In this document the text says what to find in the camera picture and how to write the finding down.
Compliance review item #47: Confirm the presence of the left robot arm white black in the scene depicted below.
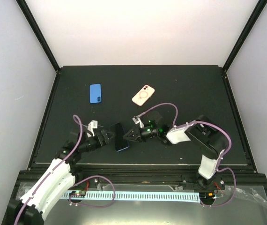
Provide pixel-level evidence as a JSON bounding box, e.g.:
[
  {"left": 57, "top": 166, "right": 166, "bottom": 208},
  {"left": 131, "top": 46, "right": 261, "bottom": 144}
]
[{"left": 5, "top": 129, "right": 115, "bottom": 225}]

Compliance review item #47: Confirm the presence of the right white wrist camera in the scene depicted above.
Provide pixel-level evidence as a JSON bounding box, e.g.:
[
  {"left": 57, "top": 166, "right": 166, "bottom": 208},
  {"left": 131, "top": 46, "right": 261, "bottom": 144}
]
[{"left": 132, "top": 116, "right": 144, "bottom": 128}]

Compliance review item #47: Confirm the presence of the right circuit board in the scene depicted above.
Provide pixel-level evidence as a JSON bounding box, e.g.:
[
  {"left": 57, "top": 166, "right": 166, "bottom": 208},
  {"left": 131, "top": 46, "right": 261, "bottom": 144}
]
[{"left": 199, "top": 192, "right": 219, "bottom": 199}]

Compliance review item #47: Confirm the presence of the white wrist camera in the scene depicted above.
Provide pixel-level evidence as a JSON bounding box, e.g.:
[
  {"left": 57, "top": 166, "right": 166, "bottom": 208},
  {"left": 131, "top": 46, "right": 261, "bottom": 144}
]
[
  {"left": 86, "top": 120, "right": 98, "bottom": 137},
  {"left": 132, "top": 116, "right": 144, "bottom": 128}
]

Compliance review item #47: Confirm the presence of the circuit board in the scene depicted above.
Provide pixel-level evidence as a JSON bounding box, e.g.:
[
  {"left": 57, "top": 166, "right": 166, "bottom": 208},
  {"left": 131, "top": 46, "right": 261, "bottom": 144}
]
[
  {"left": 199, "top": 192, "right": 219, "bottom": 199},
  {"left": 69, "top": 190, "right": 86, "bottom": 198}
]

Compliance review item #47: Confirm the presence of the black frame post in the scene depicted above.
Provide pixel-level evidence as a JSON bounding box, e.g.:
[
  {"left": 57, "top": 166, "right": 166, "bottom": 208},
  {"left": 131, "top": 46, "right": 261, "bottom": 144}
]
[
  {"left": 16, "top": 0, "right": 60, "bottom": 73},
  {"left": 222, "top": 0, "right": 267, "bottom": 72}
]

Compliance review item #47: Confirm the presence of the white slotted cable duct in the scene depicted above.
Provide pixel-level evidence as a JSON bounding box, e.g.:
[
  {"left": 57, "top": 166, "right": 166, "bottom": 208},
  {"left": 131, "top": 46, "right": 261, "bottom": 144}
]
[{"left": 61, "top": 190, "right": 200, "bottom": 203}]

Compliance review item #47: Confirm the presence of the blue phone case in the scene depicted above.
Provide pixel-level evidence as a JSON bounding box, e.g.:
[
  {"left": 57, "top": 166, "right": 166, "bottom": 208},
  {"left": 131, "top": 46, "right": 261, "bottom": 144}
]
[{"left": 89, "top": 84, "right": 102, "bottom": 104}]

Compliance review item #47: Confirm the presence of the black aluminium frame rail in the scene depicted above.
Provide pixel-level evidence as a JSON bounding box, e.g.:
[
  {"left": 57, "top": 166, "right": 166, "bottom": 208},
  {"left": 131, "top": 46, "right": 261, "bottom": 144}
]
[{"left": 19, "top": 164, "right": 257, "bottom": 185}]

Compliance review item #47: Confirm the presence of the left circuit board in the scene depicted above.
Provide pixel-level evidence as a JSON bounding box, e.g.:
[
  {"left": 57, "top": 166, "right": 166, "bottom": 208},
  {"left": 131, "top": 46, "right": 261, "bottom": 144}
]
[{"left": 69, "top": 190, "right": 86, "bottom": 198}]

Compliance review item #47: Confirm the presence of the blue smartphone black screen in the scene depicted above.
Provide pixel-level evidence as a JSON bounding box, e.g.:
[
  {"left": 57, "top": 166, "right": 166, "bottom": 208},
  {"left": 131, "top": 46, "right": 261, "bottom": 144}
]
[{"left": 114, "top": 123, "right": 130, "bottom": 152}]

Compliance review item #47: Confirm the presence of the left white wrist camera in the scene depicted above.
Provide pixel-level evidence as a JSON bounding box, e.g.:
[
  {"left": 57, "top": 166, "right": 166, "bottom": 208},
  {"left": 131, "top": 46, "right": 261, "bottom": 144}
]
[{"left": 86, "top": 120, "right": 98, "bottom": 137}]

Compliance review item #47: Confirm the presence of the pink phone case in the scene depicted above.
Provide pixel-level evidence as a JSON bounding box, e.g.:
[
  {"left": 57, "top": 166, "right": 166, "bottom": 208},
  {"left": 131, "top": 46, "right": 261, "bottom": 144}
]
[{"left": 132, "top": 85, "right": 155, "bottom": 106}]

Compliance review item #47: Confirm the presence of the right black frame post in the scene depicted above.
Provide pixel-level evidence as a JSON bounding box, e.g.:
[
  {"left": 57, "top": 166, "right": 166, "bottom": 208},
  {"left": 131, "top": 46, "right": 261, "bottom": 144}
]
[{"left": 222, "top": 0, "right": 267, "bottom": 72}]

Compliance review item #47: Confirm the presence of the left black frame post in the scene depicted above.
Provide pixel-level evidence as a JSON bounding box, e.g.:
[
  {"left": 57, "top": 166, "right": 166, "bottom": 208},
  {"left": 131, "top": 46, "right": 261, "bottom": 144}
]
[{"left": 16, "top": 0, "right": 60, "bottom": 73}]

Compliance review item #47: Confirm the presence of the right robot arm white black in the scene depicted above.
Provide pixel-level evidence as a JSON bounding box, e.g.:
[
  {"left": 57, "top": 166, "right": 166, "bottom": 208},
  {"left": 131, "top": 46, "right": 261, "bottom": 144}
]
[{"left": 123, "top": 111, "right": 232, "bottom": 189}]

